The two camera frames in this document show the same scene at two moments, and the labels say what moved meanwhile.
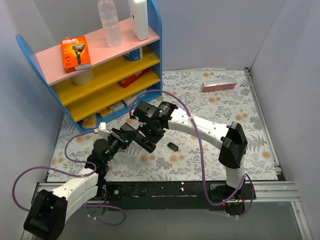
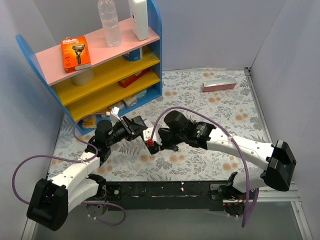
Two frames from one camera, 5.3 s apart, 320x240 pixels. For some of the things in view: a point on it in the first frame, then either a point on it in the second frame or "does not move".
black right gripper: x=146 y=141 → x=160 y=137
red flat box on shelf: x=125 y=82 does not move
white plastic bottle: x=139 y=13 does not move
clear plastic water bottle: x=110 y=21 does not move
